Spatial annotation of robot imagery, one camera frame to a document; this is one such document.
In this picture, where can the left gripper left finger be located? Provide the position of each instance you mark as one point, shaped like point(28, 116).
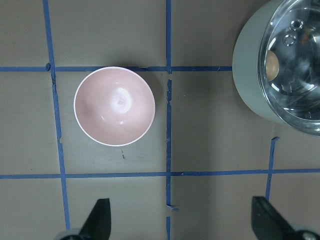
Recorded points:
point(97, 225)

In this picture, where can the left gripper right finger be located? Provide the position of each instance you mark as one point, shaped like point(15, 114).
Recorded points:
point(268, 224)

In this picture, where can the brown egg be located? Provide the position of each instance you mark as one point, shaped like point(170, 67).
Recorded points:
point(272, 65)

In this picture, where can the glass pot lid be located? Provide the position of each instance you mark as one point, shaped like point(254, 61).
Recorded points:
point(293, 34)

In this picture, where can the pale green cooking pot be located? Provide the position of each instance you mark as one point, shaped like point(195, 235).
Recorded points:
point(245, 62)

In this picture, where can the pink bowl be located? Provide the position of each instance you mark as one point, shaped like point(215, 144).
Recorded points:
point(114, 106)

